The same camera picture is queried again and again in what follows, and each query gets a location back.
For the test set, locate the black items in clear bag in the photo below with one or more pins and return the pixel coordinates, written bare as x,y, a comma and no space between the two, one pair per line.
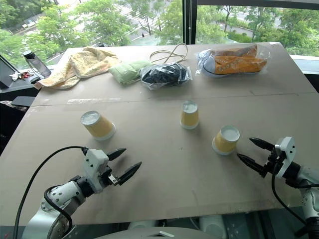
164,74

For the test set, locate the grey robot torso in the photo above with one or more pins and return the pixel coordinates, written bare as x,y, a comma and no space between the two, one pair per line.
149,234

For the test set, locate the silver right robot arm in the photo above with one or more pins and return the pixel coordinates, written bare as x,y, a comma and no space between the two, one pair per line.
307,179

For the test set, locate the orange canvas sneaker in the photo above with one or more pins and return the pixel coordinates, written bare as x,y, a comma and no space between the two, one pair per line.
236,51
236,64

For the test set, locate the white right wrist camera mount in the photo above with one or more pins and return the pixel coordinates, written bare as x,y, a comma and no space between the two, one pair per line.
286,152

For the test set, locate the flat black box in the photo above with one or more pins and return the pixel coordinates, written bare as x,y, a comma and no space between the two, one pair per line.
23,100

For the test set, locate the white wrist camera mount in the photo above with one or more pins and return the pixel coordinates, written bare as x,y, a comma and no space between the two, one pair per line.
286,152
94,161

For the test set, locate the pale yellow towel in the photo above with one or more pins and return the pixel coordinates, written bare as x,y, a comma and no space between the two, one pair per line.
84,64

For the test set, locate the light green folded cloth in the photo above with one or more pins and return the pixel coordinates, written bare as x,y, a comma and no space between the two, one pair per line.
124,71

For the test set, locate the white rounded shape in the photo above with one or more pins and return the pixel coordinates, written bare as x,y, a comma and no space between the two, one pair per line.
142,224
213,226

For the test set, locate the keys with red tag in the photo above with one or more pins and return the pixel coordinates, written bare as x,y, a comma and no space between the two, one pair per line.
21,74

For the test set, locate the clear bottle with black cap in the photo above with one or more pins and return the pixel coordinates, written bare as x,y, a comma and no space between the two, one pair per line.
37,64

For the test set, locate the black window frame post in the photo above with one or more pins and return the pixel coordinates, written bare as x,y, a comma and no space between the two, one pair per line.
190,22

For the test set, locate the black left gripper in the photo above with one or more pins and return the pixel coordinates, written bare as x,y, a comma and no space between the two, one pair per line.
107,175

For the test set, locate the dark side cabinet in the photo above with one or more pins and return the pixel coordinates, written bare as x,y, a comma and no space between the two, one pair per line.
10,124

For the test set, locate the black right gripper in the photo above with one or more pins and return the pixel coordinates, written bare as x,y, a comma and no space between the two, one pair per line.
272,161

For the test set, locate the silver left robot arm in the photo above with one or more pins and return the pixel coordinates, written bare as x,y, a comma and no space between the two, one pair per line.
62,193

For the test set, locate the clear plastic shoe bag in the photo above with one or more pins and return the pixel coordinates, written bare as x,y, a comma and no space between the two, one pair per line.
264,53

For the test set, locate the small black object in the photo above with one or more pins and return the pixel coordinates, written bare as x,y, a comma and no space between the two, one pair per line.
35,79

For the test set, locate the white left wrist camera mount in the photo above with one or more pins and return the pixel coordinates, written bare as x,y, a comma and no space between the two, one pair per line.
94,161

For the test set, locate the yellow paper cup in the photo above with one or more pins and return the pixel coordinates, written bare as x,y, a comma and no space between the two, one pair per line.
189,115
98,125
225,140

